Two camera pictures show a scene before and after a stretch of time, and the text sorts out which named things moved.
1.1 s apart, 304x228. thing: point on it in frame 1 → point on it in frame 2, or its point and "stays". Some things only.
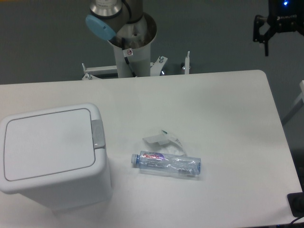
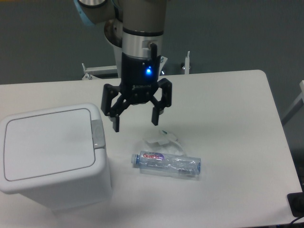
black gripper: (285, 15) → (139, 77)
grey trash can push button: (98, 135) stays
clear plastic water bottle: (161, 161) stays
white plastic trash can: (56, 157) stays
